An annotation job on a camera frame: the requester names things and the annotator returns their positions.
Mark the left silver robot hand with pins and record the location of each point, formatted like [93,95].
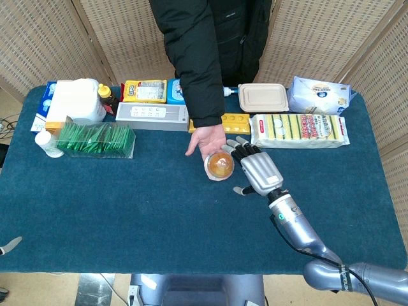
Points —
[11,243]

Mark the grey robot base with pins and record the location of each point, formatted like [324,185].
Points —
[197,290]

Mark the small white bottle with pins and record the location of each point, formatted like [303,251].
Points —
[48,143]

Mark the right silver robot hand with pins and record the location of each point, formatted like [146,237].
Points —
[259,169]

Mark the white floor power strip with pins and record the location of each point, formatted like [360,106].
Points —
[133,294]

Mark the black jacket sleeve forearm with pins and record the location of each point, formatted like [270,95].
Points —
[194,63]

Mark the blue bottle with white cap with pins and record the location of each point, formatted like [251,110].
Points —
[174,92]

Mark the yellow box with round pictures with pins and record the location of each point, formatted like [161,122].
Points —
[237,122]

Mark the yellow snack bag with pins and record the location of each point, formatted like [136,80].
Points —
[145,90]

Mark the orange box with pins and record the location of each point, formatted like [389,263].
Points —
[55,126]

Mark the orange jelly cup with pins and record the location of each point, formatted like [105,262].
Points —
[219,165]

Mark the pack of yellow green sponges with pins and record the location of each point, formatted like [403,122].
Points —
[299,130]

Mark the beige lidded lunch box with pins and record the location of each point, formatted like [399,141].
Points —
[263,97]

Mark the blue and white carton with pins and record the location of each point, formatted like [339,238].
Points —
[43,108]

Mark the brown bottle with yellow cap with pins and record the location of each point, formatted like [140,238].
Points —
[106,97]

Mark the wicker folding screen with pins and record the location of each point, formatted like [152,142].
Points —
[318,38]

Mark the clear box of green packets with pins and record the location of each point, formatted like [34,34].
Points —
[95,140]

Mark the dark blue table cloth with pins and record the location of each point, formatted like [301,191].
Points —
[127,207]

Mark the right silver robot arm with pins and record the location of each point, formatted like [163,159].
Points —
[303,232]

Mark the grey power strip box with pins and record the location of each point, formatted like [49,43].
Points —
[150,116]

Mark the white blue tissue pack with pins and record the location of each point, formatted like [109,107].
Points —
[320,95]

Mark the person's bare hand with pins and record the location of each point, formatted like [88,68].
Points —
[208,138]

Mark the large white jug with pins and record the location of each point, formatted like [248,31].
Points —
[78,99]

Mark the person's black jacket torso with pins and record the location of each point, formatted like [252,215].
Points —
[242,38]

